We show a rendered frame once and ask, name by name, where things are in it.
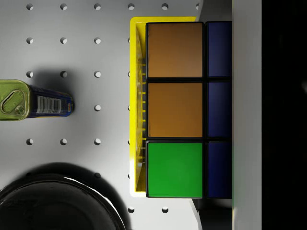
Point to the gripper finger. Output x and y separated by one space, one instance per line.
217 10
216 214

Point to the puzzle cube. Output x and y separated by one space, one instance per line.
175 107

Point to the yellow basket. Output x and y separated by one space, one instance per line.
133 95

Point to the black plate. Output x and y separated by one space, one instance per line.
48 210

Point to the flat-sided can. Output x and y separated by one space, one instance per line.
36 103

